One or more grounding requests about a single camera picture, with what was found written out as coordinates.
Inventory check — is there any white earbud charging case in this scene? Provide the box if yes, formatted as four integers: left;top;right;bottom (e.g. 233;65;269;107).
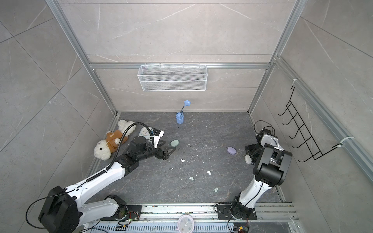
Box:
245;154;252;165

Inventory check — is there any purple earbud charging case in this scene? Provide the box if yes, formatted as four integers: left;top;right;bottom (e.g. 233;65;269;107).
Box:
227;147;237;155

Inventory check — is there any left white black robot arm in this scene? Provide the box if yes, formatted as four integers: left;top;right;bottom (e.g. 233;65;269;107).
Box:
38;136;176;233

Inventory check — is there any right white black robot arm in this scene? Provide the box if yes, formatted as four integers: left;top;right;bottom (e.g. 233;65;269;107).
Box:
231;128;293;219

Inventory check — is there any green earbud charging case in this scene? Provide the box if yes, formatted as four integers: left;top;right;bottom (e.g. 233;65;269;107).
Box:
170;139;179;147

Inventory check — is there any small round white clock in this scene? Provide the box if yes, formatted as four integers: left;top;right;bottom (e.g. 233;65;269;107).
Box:
139;127;151;140

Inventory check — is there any blue cup holder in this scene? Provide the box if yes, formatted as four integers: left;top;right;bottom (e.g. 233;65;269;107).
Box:
176;112;184;124

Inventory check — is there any white plush bear toy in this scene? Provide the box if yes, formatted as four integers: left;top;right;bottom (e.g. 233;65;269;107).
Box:
93;119;134;161

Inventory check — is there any pink round clock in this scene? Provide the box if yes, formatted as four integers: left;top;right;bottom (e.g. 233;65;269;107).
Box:
177;214;195;233

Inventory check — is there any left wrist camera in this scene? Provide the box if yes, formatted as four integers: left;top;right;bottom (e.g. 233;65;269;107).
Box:
150;128;164;148

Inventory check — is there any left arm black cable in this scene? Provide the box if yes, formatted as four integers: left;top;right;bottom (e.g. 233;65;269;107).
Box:
105;122;153;171

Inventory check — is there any black wire hook rack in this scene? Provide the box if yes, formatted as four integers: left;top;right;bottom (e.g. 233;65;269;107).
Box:
277;86;343;163

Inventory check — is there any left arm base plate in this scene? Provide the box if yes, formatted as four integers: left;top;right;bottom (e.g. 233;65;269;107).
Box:
101;204;142;221

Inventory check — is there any white wire mesh basket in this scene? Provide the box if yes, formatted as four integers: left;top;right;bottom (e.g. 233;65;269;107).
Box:
138;64;208;91

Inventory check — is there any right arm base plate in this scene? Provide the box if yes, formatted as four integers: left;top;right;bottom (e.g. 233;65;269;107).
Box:
214;203;257;220

